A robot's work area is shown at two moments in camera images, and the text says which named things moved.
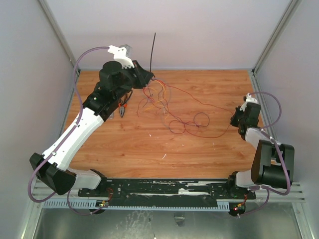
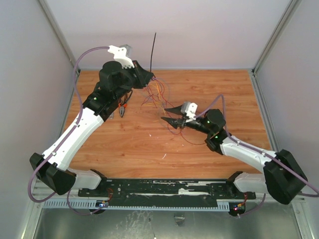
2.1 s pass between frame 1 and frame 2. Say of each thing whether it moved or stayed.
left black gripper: stayed
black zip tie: stayed
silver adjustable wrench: stayed
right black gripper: moved
